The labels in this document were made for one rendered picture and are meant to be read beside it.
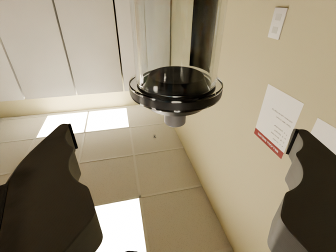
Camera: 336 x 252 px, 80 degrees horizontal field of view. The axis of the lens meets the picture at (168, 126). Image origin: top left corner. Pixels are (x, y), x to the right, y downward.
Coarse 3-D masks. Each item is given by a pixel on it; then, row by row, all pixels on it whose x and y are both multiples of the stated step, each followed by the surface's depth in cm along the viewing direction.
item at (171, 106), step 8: (136, 96) 21; (216, 96) 21; (144, 104) 20; (152, 104) 20; (160, 104) 19; (168, 104) 19; (176, 104) 19; (184, 104) 19; (192, 104) 19; (200, 104) 20; (208, 104) 20
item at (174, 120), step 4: (156, 112) 22; (160, 112) 22; (164, 112) 21; (168, 112) 21; (172, 112) 21; (184, 112) 21; (188, 112) 21; (192, 112) 22; (196, 112) 22; (164, 116) 26; (168, 116) 25; (172, 116) 25; (176, 116) 25; (180, 116) 25; (184, 116) 25; (164, 120) 26; (168, 120) 25; (172, 120) 25; (176, 120) 25; (180, 120) 25; (184, 120) 26; (168, 124) 26; (172, 124) 25; (176, 124) 25; (180, 124) 25
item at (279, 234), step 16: (288, 144) 12; (304, 144) 10; (320, 144) 10; (304, 160) 9; (320, 160) 9; (288, 176) 9; (304, 176) 8; (320, 176) 8; (288, 192) 7; (304, 192) 7; (320, 192) 7; (288, 208) 7; (304, 208) 7; (320, 208) 7; (272, 224) 7; (288, 224) 6; (304, 224) 6; (320, 224) 6; (272, 240) 7; (288, 240) 6; (304, 240) 6; (320, 240) 6
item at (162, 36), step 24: (144, 0) 16; (168, 0) 15; (192, 0) 15; (216, 0) 16; (144, 24) 17; (168, 24) 16; (192, 24) 16; (216, 24) 17; (144, 48) 18; (168, 48) 17; (192, 48) 17; (216, 48) 19; (144, 72) 20; (168, 72) 18; (192, 72) 19; (216, 72) 21; (144, 96) 20; (168, 96) 20; (192, 96) 20
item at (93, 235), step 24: (48, 144) 9; (72, 144) 11; (24, 168) 8; (48, 168) 8; (72, 168) 9; (24, 192) 7; (48, 192) 7; (72, 192) 7; (24, 216) 6; (48, 216) 6; (72, 216) 6; (96, 216) 7; (0, 240) 6; (24, 240) 6; (48, 240) 6; (72, 240) 6; (96, 240) 7
